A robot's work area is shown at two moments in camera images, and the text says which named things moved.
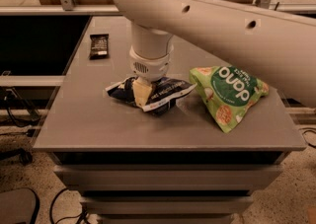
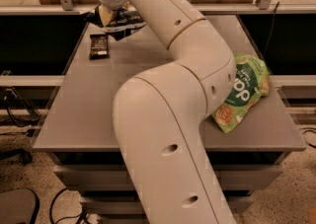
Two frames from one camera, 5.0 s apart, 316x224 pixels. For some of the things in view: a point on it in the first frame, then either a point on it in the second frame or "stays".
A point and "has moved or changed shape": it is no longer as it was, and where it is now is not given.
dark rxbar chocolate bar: [99, 46] stays
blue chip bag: [163, 94] has moved or changed shape
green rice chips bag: [228, 91] stays
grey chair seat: [19, 206] stays
